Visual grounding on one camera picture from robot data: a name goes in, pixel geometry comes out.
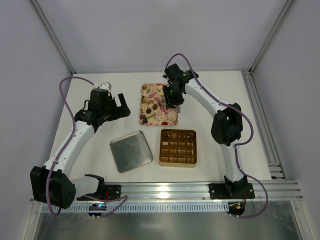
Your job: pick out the floral rectangular tray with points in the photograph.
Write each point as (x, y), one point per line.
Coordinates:
(155, 92)

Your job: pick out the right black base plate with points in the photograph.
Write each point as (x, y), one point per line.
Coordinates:
(224, 191)

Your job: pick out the slotted cable duct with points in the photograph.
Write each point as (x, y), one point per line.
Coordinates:
(147, 207)

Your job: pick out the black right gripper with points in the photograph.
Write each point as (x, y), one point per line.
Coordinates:
(170, 100)

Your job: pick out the aluminium front rail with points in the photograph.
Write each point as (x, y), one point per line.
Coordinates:
(277, 190)

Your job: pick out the aluminium right side rail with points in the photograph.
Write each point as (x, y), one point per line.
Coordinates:
(268, 142)

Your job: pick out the gold chocolate tin box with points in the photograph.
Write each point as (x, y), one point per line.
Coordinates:
(181, 152)

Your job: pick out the metal tongs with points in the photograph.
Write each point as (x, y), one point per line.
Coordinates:
(162, 102)

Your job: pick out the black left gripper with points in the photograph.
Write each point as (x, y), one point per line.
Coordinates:
(116, 110)

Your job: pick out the silver tin lid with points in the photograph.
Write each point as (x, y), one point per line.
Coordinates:
(131, 151)

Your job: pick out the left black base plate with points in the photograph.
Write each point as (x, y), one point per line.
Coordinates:
(110, 191)

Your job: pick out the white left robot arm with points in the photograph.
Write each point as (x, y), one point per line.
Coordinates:
(50, 183)

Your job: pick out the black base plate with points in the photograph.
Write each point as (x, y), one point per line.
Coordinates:
(110, 191)
(224, 191)

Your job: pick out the aluminium rail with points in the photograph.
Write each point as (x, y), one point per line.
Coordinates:
(268, 142)
(277, 190)

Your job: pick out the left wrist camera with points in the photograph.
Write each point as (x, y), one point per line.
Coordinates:
(104, 85)

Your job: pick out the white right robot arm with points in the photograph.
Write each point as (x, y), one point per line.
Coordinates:
(226, 128)

